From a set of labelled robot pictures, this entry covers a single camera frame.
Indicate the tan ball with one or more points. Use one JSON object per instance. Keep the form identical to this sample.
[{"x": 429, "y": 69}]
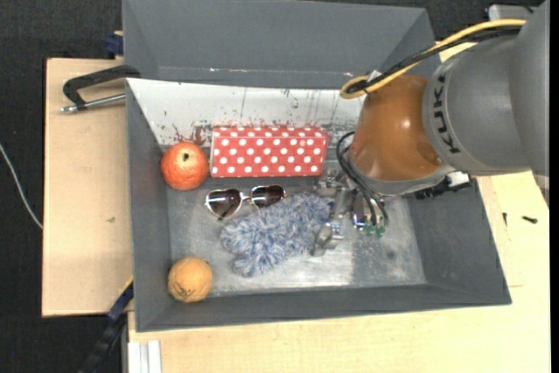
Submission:
[{"x": 190, "y": 279}]

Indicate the red white-dotted box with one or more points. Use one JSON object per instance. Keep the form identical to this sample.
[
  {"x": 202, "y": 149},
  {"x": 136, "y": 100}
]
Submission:
[{"x": 268, "y": 152}]

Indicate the blue and white fluffy cloth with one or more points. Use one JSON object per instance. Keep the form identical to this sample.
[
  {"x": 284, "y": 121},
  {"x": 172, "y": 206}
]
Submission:
[{"x": 271, "y": 231}]

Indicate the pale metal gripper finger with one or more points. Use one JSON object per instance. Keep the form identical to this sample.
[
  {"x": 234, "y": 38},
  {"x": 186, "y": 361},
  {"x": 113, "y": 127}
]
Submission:
[
  {"x": 321, "y": 244},
  {"x": 336, "y": 231}
]

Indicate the pale brown cardboard board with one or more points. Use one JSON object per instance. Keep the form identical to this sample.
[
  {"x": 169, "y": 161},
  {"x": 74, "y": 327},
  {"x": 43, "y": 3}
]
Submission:
[{"x": 85, "y": 188}]

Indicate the heart-shaped sunglasses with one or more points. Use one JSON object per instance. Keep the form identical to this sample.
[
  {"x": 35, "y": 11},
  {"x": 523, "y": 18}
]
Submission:
[{"x": 227, "y": 203}]

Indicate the orange fruit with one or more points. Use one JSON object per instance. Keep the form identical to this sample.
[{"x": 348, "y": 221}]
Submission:
[{"x": 184, "y": 167}]

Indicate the grey metal bin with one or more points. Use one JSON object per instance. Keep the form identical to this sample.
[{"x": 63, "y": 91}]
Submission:
[{"x": 271, "y": 39}]

